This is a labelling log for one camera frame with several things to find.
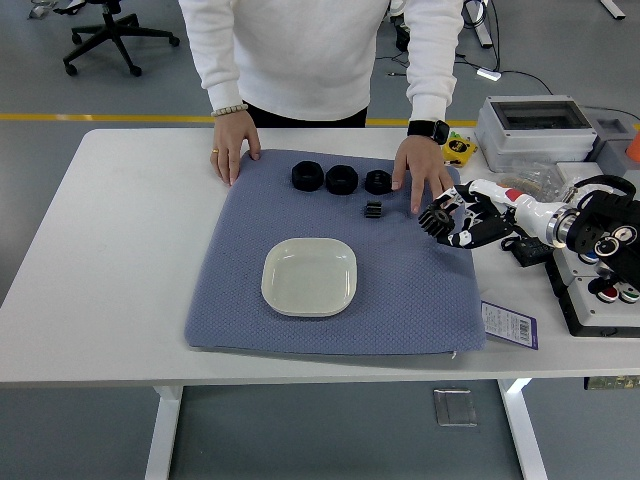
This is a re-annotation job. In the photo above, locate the purple-edged label card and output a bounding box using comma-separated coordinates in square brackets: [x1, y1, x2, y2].
[479, 300, 540, 351]

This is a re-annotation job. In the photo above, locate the person's right hand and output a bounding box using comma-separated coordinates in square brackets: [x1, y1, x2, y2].
[209, 107, 262, 187]

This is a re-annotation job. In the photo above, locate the white flat box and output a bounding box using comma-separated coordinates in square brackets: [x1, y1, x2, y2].
[555, 162, 609, 189]

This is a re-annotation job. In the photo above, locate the large black gear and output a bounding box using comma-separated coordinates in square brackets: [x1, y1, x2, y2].
[417, 207, 457, 245]

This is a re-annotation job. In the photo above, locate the grey electrical enclosure box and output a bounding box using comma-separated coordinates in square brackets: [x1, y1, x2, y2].
[473, 94, 599, 174]

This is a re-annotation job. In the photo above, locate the black wristwatch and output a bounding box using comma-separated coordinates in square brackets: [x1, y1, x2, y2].
[406, 118, 451, 146]

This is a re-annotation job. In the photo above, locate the yellow tape measure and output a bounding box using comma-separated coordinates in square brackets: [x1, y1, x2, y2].
[442, 138, 479, 168]

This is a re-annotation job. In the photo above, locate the small black hex nut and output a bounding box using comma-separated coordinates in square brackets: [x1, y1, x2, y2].
[363, 169, 395, 196]

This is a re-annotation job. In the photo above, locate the metal floor plate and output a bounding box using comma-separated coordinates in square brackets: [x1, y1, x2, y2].
[432, 387, 479, 429]

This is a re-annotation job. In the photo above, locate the person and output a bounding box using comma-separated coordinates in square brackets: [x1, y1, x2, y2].
[178, 0, 466, 130]

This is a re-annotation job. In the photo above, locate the large black hex nut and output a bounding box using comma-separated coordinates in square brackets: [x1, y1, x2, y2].
[291, 160, 325, 192]
[325, 164, 359, 196]

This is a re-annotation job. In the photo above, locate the white table leg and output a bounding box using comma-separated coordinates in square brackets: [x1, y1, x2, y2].
[498, 378, 549, 480]
[144, 385, 184, 480]

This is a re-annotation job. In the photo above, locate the white square plate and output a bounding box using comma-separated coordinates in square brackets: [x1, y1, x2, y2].
[260, 237, 358, 319]

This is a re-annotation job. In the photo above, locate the bag of blue resistors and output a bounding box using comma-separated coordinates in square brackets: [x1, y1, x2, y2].
[499, 162, 564, 195]

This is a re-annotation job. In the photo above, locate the blue-grey quilted mat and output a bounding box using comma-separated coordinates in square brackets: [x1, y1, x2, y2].
[183, 148, 489, 357]

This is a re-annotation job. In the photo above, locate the green circuit board strip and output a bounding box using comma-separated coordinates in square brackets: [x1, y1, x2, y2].
[583, 375, 640, 391]

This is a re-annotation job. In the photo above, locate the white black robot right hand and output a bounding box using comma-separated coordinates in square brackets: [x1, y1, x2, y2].
[428, 178, 557, 250]

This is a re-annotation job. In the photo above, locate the black office chair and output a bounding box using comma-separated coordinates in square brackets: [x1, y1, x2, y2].
[52, 0, 181, 78]

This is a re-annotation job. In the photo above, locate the person's left hand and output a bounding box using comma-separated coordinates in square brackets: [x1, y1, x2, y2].
[391, 134, 454, 216]

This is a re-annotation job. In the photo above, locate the small black digital device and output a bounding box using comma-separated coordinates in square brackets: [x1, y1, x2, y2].
[501, 233, 556, 268]

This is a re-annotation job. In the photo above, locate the beaded bracelet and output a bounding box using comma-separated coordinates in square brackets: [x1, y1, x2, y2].
[209, 102, 250, 119]

